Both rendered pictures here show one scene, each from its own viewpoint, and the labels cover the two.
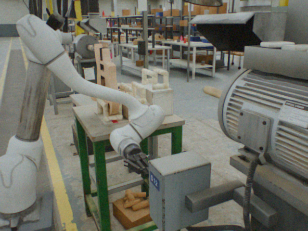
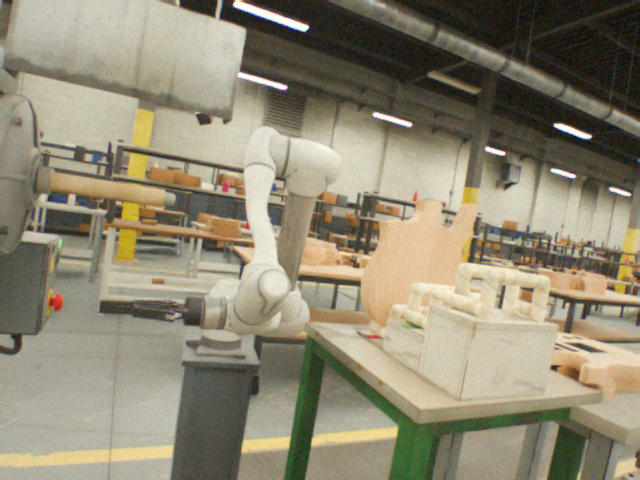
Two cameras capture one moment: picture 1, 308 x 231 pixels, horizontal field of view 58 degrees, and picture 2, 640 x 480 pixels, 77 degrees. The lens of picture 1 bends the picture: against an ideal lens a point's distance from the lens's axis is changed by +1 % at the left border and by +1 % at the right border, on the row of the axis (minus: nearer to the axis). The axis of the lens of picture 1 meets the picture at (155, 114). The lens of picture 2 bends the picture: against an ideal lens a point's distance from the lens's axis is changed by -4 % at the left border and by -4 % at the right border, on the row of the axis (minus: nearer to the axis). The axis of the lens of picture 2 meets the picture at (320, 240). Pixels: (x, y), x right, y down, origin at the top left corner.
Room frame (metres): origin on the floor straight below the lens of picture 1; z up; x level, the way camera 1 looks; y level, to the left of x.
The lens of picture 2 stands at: (1.35, -0.95, 1.26)
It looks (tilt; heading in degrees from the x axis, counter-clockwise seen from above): 3 degrees down; 90
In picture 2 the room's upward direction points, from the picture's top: 9 degrees clockwise
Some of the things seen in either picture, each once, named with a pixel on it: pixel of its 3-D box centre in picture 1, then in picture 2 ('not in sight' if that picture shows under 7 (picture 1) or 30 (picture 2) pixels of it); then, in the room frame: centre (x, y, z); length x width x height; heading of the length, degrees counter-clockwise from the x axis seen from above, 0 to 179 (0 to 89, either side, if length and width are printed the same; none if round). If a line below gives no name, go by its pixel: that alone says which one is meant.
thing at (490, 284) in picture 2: (166, 81); (487, 297); (1.73, -0.07, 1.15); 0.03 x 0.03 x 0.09
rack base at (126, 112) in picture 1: (133, 107); (442, 344); (1.72, 0.15, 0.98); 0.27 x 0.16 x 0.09; 25
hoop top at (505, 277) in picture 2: (160, 71); (518, 279); (1.80, -0.04, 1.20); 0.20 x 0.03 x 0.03; 24
